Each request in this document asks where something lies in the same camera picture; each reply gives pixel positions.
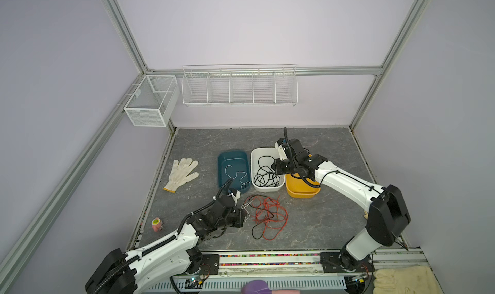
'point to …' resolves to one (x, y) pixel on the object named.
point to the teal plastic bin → (234, 164)
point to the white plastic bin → (256, 153)
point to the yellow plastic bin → (298, 188)
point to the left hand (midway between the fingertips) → (246, 217)
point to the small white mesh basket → (151, 99)
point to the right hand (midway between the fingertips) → (273, 167)
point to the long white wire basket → (240, 84)
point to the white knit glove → (180, 173)
